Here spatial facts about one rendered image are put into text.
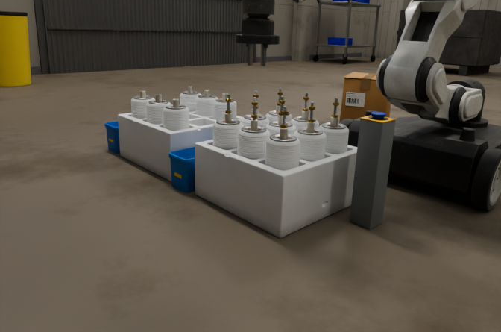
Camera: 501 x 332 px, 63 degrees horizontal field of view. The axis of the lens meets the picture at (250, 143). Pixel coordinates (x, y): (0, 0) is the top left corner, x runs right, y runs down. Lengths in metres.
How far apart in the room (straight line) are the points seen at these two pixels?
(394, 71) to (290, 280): 0.75
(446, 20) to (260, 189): 0.80
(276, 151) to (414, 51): 0.58
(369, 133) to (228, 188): 0.44
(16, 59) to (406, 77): 3.23
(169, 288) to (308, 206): 0.46
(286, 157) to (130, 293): 0.51
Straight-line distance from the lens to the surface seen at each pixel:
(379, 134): 1.15
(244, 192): 1.20
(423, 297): 1.01
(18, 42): 3.95
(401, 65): 1.41
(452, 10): 1.50
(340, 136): 1.29
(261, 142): 1.19
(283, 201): 1.10
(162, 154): 1.53
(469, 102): 1.73
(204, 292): 0.94
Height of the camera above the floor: 0.55
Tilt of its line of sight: 16 degrees down
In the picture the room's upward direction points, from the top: 2 degrees clockwise
